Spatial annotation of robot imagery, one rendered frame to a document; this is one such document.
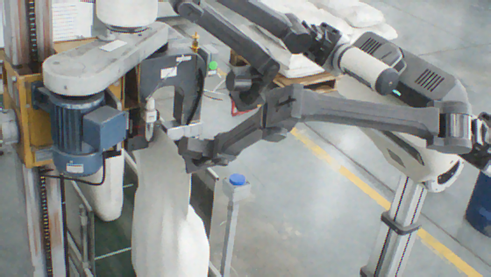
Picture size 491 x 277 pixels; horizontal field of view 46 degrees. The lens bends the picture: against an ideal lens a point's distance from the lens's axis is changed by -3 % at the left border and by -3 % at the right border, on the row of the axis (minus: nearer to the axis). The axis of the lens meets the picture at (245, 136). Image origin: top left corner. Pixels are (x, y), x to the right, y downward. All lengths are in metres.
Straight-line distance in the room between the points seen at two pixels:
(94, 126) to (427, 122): 0.85
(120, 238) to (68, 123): 1.05
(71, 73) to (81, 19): 3.23
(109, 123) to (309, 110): 0.60
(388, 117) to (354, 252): 2.11
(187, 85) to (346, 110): 0.86
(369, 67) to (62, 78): 0.77
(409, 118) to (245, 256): 1.99
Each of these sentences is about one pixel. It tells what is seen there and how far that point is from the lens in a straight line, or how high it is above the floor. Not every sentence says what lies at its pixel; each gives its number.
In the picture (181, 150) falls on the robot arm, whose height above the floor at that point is 1.20.
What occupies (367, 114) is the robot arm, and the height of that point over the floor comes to 1.55.
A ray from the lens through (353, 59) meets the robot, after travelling 1.48.
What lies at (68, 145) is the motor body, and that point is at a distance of 1.69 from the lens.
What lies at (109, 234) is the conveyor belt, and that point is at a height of 0.38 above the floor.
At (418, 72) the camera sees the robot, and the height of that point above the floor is 1.54.
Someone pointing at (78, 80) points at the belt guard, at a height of 1.41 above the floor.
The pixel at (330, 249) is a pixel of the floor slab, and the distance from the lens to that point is 3.30.
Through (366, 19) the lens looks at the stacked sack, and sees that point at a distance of 5.15.
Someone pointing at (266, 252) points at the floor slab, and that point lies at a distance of 3.19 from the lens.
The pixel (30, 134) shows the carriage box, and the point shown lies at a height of 1.14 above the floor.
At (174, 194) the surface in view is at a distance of 2.00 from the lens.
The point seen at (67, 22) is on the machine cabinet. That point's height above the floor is 0.43.
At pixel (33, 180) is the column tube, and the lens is 2.01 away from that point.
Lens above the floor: 2.09
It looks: 30 degrees down
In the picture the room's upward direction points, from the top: 8 degrees clockwise
